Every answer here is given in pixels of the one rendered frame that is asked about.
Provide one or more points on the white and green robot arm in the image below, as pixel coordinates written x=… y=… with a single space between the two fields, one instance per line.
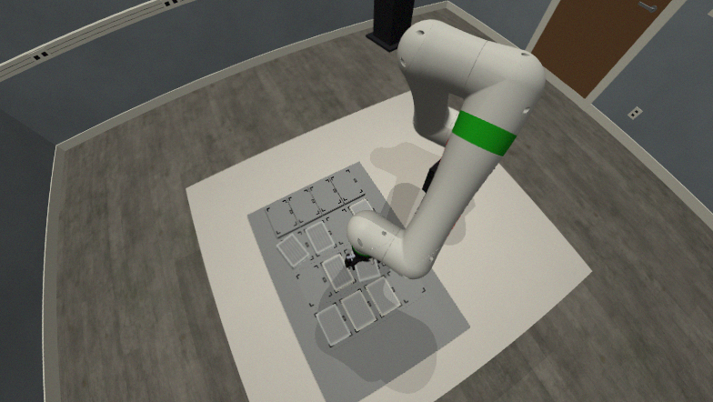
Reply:
x=501 y=86

